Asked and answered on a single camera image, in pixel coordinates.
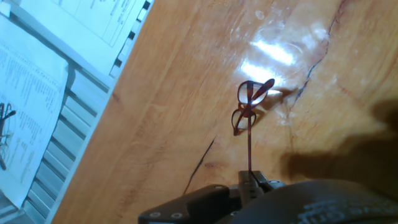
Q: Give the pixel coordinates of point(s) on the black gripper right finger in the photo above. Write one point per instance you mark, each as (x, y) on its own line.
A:
(267, 184)

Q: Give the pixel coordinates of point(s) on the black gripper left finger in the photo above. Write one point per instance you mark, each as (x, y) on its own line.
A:
(199, 202)

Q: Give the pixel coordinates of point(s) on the red-framed glasses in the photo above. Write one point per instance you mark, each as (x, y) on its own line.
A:
(249, 146)

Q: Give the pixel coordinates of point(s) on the glossy wooden board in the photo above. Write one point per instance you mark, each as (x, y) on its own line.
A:
(186, 93)

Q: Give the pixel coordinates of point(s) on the white printed paper sheet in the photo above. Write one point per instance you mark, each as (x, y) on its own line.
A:
(87, 31)
(31, 109)

